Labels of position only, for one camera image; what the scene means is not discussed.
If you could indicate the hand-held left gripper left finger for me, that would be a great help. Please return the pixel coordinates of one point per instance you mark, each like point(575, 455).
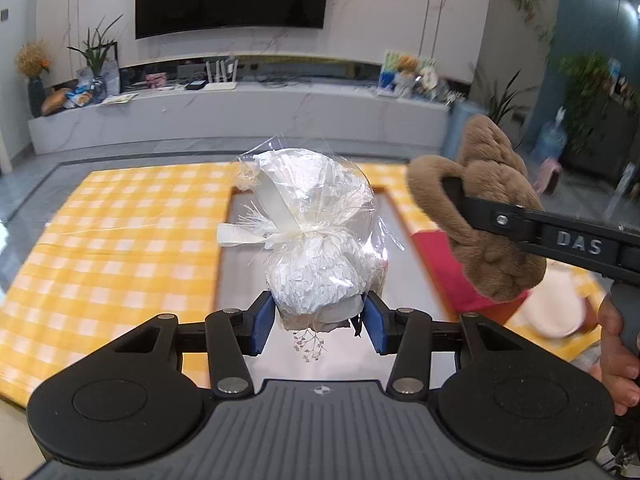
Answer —
point(262, 322)

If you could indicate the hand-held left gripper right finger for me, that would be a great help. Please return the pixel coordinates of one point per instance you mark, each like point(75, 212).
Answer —
point(375, 325)

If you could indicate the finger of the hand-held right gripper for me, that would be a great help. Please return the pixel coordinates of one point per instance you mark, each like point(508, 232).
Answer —
point(500, 220)

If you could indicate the brown plush toy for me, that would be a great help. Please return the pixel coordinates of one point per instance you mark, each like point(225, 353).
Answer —
point(500, 265)

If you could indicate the white cellophane bouquet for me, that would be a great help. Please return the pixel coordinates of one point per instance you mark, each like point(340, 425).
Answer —
point(310, 200)

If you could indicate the person's right hand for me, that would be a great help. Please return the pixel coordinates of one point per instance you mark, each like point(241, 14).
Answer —
point(617, 375)

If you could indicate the pink stool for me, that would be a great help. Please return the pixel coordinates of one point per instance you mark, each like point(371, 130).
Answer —
point(547, 175)

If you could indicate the cream round plush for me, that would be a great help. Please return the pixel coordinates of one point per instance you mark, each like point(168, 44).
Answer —
point(550, 315)

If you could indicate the blue water bottle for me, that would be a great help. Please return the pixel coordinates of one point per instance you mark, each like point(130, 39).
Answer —
point(549, 140)

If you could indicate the dark cabinet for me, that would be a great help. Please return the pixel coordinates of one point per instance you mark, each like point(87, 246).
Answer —
point(600, 155)

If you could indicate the grey blue trash can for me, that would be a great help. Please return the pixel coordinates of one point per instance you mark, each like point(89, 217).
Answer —
point(460, 130)

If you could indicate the tall leafy plant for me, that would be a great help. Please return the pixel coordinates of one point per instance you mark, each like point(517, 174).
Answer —
point(502, 102)

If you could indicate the yellow checked cloth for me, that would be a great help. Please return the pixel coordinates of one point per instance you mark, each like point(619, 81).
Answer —
point(125, 260)

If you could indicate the large bushy plant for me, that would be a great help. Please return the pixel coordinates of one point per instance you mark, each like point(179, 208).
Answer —
point(585, 85)

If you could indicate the teddy bear picture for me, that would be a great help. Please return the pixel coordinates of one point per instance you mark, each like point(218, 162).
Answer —
point(400, 72)

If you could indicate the white marble tv console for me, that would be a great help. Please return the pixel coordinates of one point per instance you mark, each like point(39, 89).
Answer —
point(250, 115)

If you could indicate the hanging vine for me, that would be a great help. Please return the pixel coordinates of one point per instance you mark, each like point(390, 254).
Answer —
point(527, 0)

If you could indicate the white router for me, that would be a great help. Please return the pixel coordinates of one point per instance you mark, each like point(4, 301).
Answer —
point(221, 82)

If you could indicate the black set-top box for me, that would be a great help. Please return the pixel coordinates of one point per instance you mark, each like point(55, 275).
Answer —
point(195, 84)

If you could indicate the pink small item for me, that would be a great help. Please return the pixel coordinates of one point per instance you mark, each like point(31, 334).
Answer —
point(156, 80)

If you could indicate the stack of papers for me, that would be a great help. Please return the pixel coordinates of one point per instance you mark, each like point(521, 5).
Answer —
point(119, 98)

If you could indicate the clear plastic bag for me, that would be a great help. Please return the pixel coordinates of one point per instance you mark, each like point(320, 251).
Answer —
point(110, 77)

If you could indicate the blue snack bag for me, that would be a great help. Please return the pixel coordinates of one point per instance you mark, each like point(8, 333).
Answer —
point(79, 95)

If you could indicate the brown bread shaped plush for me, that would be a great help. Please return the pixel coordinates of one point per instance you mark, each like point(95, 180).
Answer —
point(56, 101)

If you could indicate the green potted plant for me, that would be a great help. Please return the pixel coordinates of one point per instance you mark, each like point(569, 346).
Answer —
point(95, 50)

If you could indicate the dark vase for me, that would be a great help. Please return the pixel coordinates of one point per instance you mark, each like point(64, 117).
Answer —
point(36, 95)

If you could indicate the yellow dried flowers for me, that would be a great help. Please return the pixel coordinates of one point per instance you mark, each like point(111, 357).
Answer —
point(32, 60)

